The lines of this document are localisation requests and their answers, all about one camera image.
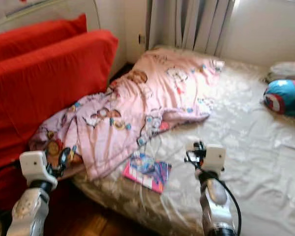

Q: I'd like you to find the colourful picture book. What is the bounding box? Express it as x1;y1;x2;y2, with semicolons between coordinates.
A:
122;151;172;194

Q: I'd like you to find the pink cartoon print quilt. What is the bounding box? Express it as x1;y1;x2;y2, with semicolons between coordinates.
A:
29;48;225;181

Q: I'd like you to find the bed with beige floral sheet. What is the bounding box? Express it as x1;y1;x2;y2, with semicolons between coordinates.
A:
73;46;295;236

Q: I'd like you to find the large red cushion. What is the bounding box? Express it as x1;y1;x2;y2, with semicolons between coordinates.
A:
0;29;119;212

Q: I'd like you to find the red white blue shield bolster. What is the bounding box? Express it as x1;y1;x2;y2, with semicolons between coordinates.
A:
263;79;295;118

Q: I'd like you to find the small red cushion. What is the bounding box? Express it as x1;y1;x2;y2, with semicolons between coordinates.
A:
0;13;88;63

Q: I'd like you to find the grey pillow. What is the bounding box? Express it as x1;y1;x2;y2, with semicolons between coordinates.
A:
265;61;295;83

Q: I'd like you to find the beige curved headboard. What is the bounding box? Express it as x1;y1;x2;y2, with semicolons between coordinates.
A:
0;0;101;35

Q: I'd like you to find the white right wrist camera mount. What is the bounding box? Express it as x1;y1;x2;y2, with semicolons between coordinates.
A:
204;144;227;175

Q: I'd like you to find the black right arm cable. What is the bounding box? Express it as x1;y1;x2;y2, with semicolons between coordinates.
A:
198;166;242;236

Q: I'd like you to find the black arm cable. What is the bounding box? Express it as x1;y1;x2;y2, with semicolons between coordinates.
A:
198;166;242;236
0;160;20;236

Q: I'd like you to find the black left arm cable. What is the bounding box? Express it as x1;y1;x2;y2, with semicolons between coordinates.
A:
0;160;20;236

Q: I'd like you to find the grey curtain beside wall socket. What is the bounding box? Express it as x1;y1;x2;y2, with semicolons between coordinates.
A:
146;0;236;57

